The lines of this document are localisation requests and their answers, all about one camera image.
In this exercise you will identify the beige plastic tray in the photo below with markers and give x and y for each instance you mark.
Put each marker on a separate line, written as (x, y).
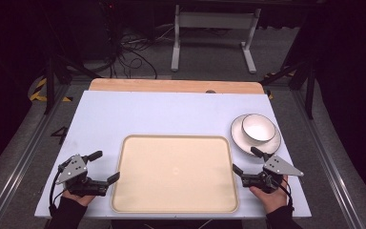
(174, 171)

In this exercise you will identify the white dark-rimmed bowl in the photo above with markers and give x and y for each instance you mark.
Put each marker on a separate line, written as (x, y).
(259, 129)

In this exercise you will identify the wooden table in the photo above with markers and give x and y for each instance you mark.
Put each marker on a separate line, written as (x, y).
(171, 86)

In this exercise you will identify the person's left hand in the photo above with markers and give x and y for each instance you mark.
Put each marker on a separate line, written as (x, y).
(84, 199)

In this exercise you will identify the person's right hand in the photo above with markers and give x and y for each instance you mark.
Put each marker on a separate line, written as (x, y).
(273, 200)

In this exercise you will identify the black tripod stand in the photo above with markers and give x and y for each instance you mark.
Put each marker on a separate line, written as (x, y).
(309, 89)
(49, 82)

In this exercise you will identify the white dark-rimmed plate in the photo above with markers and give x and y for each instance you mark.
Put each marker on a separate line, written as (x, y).
(239, 136)

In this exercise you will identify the yellow black floor tape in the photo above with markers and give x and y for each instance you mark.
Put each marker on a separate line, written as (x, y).
(269, 94)
(38, 92)

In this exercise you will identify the aluminium floor rail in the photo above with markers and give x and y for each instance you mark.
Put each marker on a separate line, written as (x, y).
(327, 159)
(25, 156)

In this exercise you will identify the white metal stand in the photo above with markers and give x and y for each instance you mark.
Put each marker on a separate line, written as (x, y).
(216, 19)

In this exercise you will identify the dark table grommet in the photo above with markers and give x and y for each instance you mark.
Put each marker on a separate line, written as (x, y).
(210, 92)

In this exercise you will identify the white table board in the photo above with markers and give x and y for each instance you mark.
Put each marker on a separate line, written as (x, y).
(139, 114)

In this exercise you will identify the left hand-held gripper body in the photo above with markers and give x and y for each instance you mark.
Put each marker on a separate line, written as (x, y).
(73, 170)

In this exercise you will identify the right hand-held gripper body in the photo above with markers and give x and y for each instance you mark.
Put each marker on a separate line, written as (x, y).
(278, 167)

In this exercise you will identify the person's dark clothing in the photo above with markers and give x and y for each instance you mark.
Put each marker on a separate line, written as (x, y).
(171, 224)

